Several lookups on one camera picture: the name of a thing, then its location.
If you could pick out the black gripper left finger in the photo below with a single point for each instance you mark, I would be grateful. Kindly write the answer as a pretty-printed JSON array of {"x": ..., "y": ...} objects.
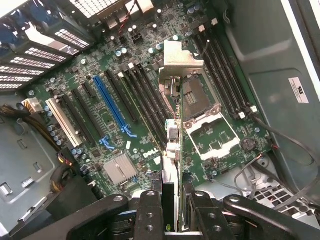
[{"x": 150, "y": 217}]

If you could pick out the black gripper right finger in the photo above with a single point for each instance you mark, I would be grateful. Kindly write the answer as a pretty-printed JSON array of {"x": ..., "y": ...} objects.
[{"x": 210, "y": 220}]

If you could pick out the silver chipset heatsink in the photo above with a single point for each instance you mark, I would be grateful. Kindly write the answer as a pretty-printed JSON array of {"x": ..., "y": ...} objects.
[{"x": 120, "y": 168}]

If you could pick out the metal drive cage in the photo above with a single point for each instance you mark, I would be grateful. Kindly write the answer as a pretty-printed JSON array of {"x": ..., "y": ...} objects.
[{"x": 275, "y": 197}]

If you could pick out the metal socket cover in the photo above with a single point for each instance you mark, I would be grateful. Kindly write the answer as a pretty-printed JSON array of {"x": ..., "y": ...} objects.
[{"x": 225, "y": 148}]

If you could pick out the black plastic shroud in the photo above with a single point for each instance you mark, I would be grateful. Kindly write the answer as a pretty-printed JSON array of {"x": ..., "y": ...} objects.
[{"x": 72, "y": 197}]

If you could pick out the coin cell battery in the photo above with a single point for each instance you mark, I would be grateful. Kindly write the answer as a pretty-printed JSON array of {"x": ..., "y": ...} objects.
[{"x": 247, "y": 143}]

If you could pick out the blue expansion slot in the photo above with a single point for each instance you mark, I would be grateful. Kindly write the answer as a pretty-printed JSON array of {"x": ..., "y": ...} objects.
[{"x": 110, "y": 105}]

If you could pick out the CPU socket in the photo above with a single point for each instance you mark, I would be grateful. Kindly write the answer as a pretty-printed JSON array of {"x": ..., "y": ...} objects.
[{"x": 197, "y": 97}]

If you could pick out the white expansion slot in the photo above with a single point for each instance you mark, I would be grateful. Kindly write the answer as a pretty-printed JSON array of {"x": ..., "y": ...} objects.
[{"x": 63, "y": 122}]

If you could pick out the white sticker label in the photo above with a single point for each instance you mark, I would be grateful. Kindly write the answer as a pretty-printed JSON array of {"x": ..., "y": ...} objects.
[{"x": 298, "y": 90}]

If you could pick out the white power connector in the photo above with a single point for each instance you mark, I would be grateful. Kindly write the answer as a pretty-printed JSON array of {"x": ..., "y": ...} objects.
[{"x": 31, "y": 106}]

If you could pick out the green Dell motherboard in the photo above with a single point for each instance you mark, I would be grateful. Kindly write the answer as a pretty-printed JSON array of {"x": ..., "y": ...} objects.
[{"x": 140, "y": 50}]

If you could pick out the thin metal locking lever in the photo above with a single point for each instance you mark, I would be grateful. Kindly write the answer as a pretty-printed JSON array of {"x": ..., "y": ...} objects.
[{"x": 205, "y": 47}]

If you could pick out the black open PC case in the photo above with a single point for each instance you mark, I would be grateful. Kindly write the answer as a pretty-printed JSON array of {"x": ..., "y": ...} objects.
[{"x": 262, "y": 50}]

